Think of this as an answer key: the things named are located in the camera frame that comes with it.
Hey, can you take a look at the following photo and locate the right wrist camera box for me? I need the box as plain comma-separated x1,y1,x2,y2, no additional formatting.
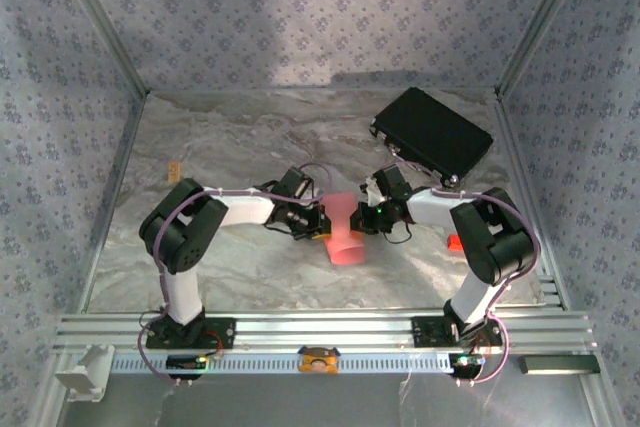
360,166,414,203

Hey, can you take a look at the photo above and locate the white plastic bracket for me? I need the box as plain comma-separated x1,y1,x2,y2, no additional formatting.
53,345,112,402

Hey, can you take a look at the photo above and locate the black ribbed carrying case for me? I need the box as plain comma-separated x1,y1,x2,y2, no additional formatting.
369,86,495,189

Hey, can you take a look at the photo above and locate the slotted grey cable duct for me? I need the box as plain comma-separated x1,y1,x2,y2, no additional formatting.
108,351,464,376

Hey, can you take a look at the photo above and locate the pink cloth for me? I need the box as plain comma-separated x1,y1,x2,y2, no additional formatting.
321,191,369,268

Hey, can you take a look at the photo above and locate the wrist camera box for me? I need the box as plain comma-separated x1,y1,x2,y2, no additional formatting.
276,166,315,199
360,166,414,203

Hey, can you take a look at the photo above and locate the orange cartoon figure sticker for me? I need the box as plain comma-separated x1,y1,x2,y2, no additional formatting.
298,345,341,375

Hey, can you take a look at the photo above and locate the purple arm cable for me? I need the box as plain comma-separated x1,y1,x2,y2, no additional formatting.
137,161,335,387
382,160,542,387

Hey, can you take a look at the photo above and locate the aluminium side rail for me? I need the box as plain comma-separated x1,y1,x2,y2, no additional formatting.
494,89,571,311
79,89,151,313

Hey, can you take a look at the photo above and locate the aluminium frame post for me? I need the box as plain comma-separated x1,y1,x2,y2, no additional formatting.
494,0,596,98

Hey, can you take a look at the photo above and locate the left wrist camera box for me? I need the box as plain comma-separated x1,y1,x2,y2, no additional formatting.
276,166,315,199

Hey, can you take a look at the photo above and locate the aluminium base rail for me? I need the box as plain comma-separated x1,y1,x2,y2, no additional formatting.
53,310,599,354

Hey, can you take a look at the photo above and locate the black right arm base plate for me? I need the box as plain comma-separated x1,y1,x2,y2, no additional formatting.
410,316,504,348

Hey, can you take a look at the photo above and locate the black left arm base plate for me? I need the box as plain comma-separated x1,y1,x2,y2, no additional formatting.
145,317,237,350

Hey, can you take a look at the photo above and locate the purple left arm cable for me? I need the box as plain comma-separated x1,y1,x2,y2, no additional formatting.
137,161,335,387

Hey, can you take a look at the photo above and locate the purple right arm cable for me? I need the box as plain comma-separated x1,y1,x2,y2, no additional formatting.
382,160,542,387

